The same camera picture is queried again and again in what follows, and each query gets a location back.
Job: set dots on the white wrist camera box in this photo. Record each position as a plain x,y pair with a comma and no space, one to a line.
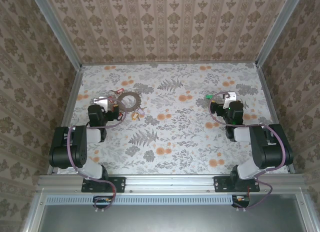
230,96
102,102

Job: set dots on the key with green tag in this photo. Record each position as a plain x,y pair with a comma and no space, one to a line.
208,96

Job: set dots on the large metal keyring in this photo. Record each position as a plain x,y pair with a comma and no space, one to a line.
122,103

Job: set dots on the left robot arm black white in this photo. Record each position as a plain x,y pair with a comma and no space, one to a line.
75,146

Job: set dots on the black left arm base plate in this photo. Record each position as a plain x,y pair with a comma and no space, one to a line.
117,184

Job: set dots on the aluminium frame post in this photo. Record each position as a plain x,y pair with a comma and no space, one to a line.
277,29
55,26

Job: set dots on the grey metal sheet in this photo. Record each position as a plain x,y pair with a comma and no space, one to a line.
170,218

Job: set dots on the key with purple tag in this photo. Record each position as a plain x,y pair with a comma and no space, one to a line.
141,111

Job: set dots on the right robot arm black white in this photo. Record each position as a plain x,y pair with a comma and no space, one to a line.
265,146

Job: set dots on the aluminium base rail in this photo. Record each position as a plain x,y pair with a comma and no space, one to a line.
170,183

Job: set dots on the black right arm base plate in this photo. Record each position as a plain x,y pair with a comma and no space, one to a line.
222,184

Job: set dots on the aluminium table side rail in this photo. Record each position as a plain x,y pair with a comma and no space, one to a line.
72,101
270,99

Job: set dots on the black connector box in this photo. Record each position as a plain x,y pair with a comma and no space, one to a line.
241,200
102,200

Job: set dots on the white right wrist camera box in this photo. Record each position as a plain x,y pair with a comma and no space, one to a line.
230,96

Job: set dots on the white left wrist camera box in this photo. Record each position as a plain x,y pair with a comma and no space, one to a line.
102,102

